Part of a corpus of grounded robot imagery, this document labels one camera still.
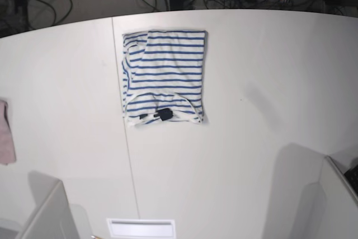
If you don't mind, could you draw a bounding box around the blue white striped T-shirt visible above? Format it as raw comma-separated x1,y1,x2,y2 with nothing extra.
121,30,206,126

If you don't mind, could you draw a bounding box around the white tray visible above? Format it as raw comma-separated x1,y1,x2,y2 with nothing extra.
107,218,177,238

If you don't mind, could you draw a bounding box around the pink cloth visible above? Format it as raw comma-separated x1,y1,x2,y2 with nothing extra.
0,100,16,165

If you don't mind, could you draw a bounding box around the black keyboard corner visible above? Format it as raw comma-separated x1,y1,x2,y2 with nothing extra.
344,166,358,195

